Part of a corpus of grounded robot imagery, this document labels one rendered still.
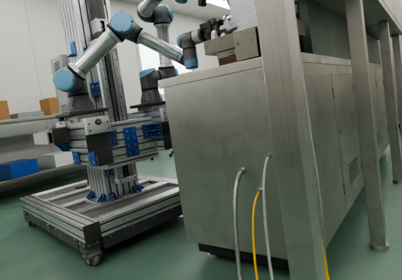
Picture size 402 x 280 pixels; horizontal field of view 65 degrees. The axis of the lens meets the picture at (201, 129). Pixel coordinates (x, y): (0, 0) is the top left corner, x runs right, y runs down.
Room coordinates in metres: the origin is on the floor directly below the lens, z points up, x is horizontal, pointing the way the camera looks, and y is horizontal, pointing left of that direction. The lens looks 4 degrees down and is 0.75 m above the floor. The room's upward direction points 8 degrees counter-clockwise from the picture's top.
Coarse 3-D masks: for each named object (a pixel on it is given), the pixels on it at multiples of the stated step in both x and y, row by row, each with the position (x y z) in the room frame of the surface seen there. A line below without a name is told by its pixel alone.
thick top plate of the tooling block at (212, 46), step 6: (300, 24) 1.26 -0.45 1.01; (300, 30) 1.26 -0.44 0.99; (222, 36) 1.36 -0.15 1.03; (228, 36) 1.34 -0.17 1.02; (258, 36) 1.26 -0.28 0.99; (300, 36) 1.30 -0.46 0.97; (204, 42) 1.41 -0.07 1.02; (210, 42) 1.40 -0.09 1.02; (216, 42) 1.38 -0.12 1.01; (222, 42) 1.36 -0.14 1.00; (228, 42) 1.34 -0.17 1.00; (210, 48) 1.40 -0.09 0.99; (216, 48) 1.38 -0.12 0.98; (222, 48) 1.36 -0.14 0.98; (228, 48) 1.34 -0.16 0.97; (210, 54) 1.42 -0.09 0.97; (216, 54) 1.45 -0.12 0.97
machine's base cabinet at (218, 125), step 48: (192, 96) 1.40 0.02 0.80; (240, 96) 1.26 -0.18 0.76; (336, 96) 1.58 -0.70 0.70; (384, 96) 3.13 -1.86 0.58; (192, 144) 1.43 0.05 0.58; (240, 144) 1.28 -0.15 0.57; (336, 144) 1.50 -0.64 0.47; (384, 144) 2.83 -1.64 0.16; (192, 192) 1.45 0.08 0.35; (240, 192) 1.29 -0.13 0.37; (336, 192) 1.42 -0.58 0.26; (192, 240) 1.48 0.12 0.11; (240, 240) 1.31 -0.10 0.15
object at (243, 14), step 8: (248, 0) 1.48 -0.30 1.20; (232, 8) 1.54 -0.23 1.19; (240, 8) 1.51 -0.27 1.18; (248, 8) 1.49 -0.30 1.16; (232, 16) 1.54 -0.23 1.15; (240, 16) 1.51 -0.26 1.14; (248, 16) 1.49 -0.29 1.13; (256, 16) 1.47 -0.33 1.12; (232, 24) 1.55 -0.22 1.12; (240, 24) 1.52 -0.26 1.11; (248, 24) 1.49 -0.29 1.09; (256, 24) 1.47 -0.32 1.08
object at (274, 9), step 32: (256, 0) 0.64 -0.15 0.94; (288, 0) 0.63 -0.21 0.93; (352, 0) 1.35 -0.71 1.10; (288, 32) 0.62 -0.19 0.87; (352, 32) 1.35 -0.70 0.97; (384, 32) 2.18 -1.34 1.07; (288, 64) 0.61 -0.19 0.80; (352, 64) 1.36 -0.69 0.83; (384, 64) 2.19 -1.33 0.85; (288, 96) 0.62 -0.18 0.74; (288, 128) 0.62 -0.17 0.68; (288, 160) 0.63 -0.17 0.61; (288, 192) 0.63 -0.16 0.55; (288, 224) 0.64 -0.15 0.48; (384, 224) 1.34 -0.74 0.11; (288, 256) 0.64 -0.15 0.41; (320, 256) 0.64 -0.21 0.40
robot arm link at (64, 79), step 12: (120, 12) 1.64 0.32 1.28; (108, 24) 1.66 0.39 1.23; (120, 24) 1.63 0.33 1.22; (132, 24) 1.64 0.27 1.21; (108, 36) 1.65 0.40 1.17; (120, 36) 1.66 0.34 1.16; (132, 36) 1.77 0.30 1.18; (96, 48) 1.65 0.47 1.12; (108, 48) 1.67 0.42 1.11; (84, 60) 1.64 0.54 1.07; (96, 60) 1.67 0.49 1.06; (60, 72) 1.61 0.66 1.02; (72, 72) 1.63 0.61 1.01; (84, 72) 1.67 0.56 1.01; (60, 84) 1.62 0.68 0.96; (72, 84) 1.62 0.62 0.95
